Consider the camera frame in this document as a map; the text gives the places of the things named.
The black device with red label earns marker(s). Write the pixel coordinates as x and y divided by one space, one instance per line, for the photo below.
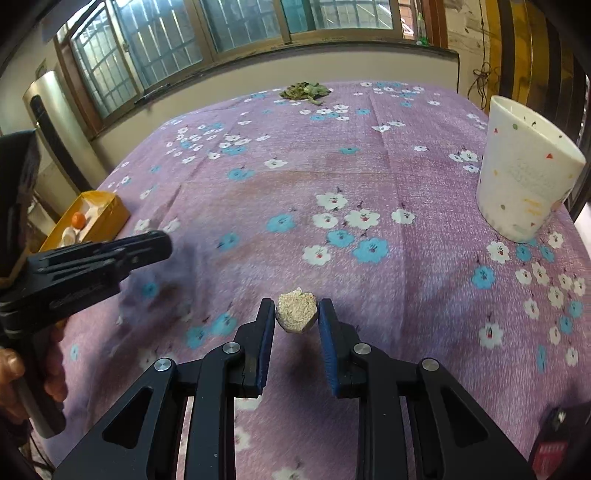
554 447

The white dotted cup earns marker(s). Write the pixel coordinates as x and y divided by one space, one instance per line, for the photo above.
526 170

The orange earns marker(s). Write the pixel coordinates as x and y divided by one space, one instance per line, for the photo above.
77 220

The small cream cylinder chunk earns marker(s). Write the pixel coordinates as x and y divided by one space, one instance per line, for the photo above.
69 236

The yellow cardboard box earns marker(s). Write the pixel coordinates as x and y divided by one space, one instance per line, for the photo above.
113 217

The cream chunk with grainy face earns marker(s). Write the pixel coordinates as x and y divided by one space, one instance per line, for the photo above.
296 310

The purple floral tablecloth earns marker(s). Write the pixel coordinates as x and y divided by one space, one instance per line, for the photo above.
369 161

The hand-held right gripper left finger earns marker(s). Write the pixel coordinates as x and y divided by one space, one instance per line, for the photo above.
265 344

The yellow black striped panel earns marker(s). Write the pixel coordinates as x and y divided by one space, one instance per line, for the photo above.
531 46

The person's left hand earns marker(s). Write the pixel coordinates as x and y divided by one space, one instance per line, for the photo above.
11 397

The silver standing air conditioner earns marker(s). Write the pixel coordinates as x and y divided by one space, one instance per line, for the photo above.
51 115

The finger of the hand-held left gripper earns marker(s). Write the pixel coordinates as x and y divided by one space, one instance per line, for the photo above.
115 251

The barred window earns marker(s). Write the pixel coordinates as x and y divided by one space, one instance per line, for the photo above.
161 41

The green bottle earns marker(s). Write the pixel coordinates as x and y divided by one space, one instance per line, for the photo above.
421 27

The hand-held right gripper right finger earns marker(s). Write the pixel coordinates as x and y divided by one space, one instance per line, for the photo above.
327 350

